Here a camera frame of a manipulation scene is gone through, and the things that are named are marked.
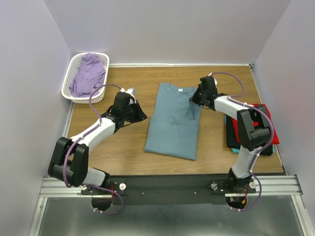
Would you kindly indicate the blue-grey t shirt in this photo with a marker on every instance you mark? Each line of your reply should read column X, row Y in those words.
column 174, row 125

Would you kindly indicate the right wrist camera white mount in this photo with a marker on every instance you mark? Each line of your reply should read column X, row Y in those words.
column 215, row 81

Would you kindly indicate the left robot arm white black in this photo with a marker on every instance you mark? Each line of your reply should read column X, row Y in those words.
column 70, row 159

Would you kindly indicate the white perforated plastic basket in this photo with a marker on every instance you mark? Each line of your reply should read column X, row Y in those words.
column 70, row 74

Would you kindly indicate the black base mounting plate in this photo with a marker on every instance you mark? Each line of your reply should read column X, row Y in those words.
column 172, row 190

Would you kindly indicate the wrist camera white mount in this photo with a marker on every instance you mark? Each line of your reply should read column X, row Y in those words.
column 132, row 93
column 215, row 81

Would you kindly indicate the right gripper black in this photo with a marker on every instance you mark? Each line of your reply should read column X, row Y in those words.
column 194, row 98

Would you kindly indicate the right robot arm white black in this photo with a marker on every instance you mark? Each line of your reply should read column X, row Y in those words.
column 240, row 174

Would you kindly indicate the folded black t shirt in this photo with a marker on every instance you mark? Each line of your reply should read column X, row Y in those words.
column 231, row 140

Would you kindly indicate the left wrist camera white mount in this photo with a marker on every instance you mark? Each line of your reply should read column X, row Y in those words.
column 132, row 93

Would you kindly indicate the aluminium extrusion frame rail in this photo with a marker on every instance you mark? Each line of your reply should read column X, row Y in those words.
column 275, row 209

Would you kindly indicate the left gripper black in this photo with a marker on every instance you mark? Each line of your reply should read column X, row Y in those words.
column 141, row 115

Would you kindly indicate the purple t shirt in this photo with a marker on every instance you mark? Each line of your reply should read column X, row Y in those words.
column 89, row 76

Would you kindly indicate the folded red t shirt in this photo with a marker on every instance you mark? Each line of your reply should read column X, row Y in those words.
column 252, row 127

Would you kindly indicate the folded teal t shirt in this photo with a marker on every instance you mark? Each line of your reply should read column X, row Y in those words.
column 235, row 150

